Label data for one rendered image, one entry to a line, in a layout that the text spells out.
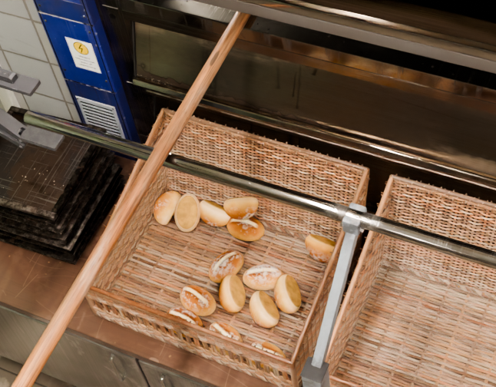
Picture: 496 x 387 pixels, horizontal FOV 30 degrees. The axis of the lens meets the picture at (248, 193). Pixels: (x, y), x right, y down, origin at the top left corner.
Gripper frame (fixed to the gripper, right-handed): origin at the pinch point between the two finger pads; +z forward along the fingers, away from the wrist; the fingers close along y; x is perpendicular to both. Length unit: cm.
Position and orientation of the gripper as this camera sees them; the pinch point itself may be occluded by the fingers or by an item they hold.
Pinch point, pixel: (42, 114)
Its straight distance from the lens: 152.6
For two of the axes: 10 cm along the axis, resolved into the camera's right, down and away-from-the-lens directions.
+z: 9.0, 2.8, -3.2
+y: 1.1, 5.8, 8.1
